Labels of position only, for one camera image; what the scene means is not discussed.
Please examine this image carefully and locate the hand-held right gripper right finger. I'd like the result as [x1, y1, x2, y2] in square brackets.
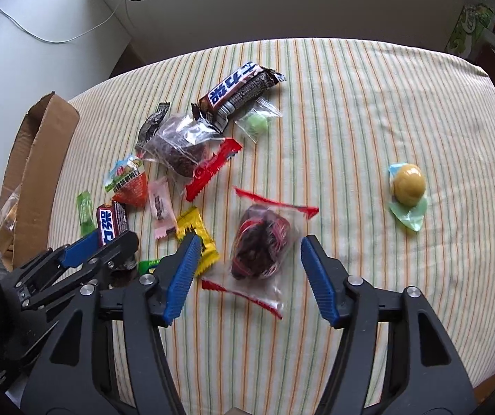
[300, 234, 479, 415]

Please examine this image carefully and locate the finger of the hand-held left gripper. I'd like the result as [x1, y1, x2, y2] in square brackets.
[1, 233, 103, 299]
[18, 230, 140, 312]

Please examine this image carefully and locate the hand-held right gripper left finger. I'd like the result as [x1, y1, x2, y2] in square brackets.
[22, 232, 205, 415]

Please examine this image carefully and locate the small brown chocolate bar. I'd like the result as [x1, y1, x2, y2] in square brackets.
[96, 201, 129, 247]

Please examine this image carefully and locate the slim green candy packet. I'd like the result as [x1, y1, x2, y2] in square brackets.
[76, 191, 97, 238]

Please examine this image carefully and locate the dark cake bag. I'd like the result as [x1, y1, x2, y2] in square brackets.
[201, 186, 319, 321]
[137, 112, 245, 202]

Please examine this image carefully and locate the brown cardboard box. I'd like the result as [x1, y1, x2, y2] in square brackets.
[0, 92, 80, 271]

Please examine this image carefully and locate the clear bag of yellow snacks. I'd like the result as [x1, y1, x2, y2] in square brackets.
[0, 184, 21, 260]

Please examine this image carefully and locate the yellow snack packet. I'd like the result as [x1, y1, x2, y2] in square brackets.
[175, 206, 220, 277]

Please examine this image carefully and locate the pink candy packet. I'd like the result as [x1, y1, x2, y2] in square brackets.
[149, 177, 179, 240]

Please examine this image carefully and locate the red and green triangular packet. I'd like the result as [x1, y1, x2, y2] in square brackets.
[104, 155, 149, 208]

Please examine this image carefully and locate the small black snack packet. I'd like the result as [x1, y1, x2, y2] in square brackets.
[136, 101, 171, 150]

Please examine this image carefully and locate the striped bed sheet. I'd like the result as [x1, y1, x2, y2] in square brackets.
[48, 37, 495, 403]

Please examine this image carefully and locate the green candy in clear wrapper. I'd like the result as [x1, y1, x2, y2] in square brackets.
[235, 99, 282, 143]

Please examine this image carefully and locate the white cabinet panel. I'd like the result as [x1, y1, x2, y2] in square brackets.
[0, 0, 133, 202]

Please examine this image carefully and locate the large brown chocolate bar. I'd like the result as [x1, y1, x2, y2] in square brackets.
[191, 61, 287, 132]

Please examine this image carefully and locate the green tissue box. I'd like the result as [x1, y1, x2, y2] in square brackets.
[445, 4, 495, 58]

